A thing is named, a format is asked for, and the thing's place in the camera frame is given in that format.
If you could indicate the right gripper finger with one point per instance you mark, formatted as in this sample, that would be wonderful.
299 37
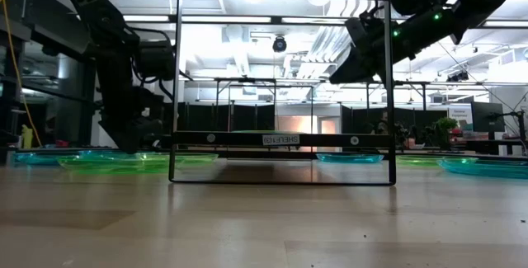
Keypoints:
359 66

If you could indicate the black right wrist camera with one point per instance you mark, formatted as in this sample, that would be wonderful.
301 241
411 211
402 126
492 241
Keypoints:
358 29

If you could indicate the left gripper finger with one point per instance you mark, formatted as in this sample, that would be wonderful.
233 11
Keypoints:
130 134

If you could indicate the small green potted plant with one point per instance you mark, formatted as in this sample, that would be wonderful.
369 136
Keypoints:
445 130

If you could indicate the white sign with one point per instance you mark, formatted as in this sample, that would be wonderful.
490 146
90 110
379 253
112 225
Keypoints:
460 114

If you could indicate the yellow bottle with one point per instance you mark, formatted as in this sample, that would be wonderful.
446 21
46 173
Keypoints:
26 137

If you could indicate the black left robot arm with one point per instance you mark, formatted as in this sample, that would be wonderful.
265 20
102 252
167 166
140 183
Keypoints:
111 53

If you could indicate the blue translucent plastic plate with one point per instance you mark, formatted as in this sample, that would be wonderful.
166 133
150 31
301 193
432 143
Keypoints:
350 158
486 169
37 160
88 152

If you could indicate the wooden shelf black metal frame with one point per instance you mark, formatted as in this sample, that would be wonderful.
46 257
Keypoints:
231 139

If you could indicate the green translucent plastic plate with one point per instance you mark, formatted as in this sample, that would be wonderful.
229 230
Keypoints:
416 161
115 164
198 158

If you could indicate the black aluminium table frame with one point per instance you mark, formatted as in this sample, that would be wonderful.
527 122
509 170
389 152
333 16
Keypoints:
247 153

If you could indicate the white shelf label sticker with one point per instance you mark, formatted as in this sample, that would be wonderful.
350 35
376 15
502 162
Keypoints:
281 139

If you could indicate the background black rig frame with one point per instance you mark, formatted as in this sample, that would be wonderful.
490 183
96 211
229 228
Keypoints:
245 80

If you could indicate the black overhead camera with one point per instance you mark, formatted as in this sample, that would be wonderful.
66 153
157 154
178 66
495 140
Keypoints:
279 44

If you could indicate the black monitor on arm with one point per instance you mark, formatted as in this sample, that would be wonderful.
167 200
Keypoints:
487 116

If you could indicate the person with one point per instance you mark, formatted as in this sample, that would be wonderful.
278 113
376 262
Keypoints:
383 123

